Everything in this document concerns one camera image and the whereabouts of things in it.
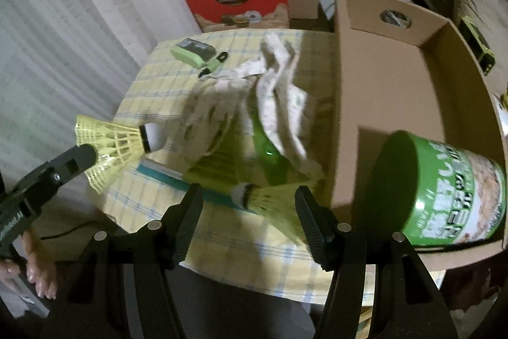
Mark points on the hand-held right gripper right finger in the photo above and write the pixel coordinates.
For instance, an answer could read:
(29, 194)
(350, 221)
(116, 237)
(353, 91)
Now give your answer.
(309, 227)

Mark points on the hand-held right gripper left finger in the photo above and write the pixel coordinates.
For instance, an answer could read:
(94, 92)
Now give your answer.
(192, 220)

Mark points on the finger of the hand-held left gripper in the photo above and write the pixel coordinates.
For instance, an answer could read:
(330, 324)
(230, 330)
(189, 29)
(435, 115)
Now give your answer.
(59, 168)

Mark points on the yellow shuttlecock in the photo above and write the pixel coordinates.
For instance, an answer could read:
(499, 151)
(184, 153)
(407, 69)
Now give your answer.
(274, 208)
(115, 140)

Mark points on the person's left hand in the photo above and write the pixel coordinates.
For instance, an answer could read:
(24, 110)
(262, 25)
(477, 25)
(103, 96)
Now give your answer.
(39, 267)

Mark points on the yellow checked tablecloth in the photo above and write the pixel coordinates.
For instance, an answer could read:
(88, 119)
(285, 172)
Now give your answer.
(254, 255)

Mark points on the glossy green shoehorn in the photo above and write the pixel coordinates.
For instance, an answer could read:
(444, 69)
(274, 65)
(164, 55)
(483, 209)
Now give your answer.
(270, 156)

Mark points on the green labelled can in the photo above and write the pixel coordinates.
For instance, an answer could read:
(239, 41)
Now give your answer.
(436, 188)

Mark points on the white patterned cloth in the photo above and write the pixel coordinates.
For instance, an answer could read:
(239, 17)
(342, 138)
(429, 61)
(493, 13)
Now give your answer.
(278, 85)

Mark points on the pale green pocket device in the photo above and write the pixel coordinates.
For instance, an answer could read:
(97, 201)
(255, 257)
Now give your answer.
(192, 53)

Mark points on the green and black packet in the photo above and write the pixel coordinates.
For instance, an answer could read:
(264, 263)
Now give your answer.
(474, 33)

